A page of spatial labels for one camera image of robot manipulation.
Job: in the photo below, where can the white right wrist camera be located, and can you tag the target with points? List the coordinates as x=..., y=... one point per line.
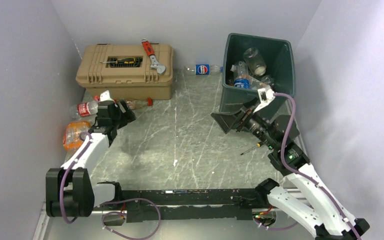
x=266, y=95

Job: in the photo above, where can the tan plastic toolbox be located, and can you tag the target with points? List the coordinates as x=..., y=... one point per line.
x=126, y=81

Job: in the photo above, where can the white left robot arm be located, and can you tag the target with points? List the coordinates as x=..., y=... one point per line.
x=69, y=192

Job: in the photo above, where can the clear bottle red label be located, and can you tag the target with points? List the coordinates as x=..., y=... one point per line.
x=84, y=109

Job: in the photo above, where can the clear bottle orange label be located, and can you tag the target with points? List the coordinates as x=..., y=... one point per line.
x=258, y=83

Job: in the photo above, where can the crushed orange bottle left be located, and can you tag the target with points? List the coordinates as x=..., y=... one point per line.
x=71, y=140

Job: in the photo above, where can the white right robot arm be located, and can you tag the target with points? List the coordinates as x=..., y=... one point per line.
x=324, y=217

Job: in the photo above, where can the dark green plastic bin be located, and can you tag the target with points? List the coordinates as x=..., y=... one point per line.
x=278, y=55

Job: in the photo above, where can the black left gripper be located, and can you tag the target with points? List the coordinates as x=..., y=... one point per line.
x=127, y=116

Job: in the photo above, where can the black yellow screwdriver on table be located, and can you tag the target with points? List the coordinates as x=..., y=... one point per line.
x=253, y=148

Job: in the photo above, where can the blue Pocari bottle white cap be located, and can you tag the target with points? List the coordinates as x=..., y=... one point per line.
x=241, y=75

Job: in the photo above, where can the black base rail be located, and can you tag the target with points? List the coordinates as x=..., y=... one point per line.
x=191, y=204

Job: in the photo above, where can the black yellow screwdriver in toolbox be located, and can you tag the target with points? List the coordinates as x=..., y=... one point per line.
x=120, y=61

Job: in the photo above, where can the blue cap bottle behind bin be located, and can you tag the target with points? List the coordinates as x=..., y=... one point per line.
x=202, y=69

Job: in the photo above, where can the red handled adjustable wrench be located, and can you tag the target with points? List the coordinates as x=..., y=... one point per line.
x=154, y=63

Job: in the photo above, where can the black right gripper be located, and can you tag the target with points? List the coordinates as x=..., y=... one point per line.
x=226, y=121

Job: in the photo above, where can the small clear bottle red cap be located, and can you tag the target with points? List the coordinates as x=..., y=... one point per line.
x=135, y=104

